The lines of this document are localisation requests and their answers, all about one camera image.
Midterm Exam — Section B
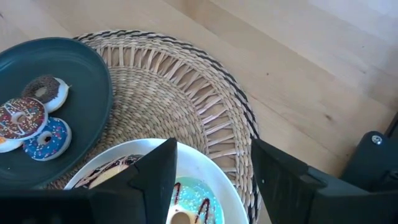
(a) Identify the green-blue glazed donut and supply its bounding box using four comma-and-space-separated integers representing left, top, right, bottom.
165, 176, 225, 224

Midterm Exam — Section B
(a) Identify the brown glazed sprinkled donut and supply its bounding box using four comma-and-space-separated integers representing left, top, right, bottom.
0, 96, 49, 141

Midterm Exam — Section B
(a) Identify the white plate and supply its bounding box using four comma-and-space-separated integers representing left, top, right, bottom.
63, 138, 249, 224

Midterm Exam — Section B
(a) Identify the dark teal plate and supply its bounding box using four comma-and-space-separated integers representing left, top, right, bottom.
0, 37, 114, 190

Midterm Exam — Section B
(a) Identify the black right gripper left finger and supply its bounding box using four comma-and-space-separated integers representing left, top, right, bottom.
0, 138, 178, 224

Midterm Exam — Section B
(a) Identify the blue sprinkled donut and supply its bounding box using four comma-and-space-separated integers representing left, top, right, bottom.
22, 116, 72, 162

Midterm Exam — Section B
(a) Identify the round woven straw placemat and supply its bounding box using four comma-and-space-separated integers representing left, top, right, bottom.
46, 29, 261, 224

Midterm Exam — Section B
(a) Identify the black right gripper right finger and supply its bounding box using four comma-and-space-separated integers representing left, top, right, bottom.
251, 138, 398, 224

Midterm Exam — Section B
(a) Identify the chocolate sprinkle donut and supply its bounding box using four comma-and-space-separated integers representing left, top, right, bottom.
21, 74, 70, 113

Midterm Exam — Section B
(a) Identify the chocolate drizzled pale donut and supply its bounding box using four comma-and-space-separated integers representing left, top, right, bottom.
73, 154, 144, 190

